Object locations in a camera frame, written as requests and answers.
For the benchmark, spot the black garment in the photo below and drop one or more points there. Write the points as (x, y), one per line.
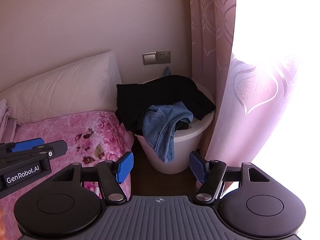
(170, 90)

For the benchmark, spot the pink patterned curtain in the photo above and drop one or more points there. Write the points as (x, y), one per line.
(212, 42)

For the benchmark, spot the striped pale duvet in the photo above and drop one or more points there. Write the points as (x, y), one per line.
(3, 115)

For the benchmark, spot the silver-framed wall socket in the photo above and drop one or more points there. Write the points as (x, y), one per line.
(163, 57)

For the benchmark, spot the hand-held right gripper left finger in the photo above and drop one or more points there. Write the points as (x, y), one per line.
(124, 167)

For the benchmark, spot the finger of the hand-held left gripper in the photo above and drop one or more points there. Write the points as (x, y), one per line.
(27, 145)
(58, 148)

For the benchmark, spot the white quilted pillow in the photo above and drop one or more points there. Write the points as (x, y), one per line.
(62, 90)

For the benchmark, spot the silver-framed wall switch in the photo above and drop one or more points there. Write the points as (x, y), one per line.
(149, 58)

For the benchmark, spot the white plastic laundry basket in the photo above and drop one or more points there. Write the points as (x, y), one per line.
(185, 152)

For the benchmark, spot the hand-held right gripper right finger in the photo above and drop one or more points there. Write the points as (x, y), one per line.
(197, 167)

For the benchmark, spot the pink floral fleece blanket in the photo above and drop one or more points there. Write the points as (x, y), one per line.
(75, 130)

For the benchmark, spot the blue jeans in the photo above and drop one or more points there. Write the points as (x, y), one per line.
(157, 127)

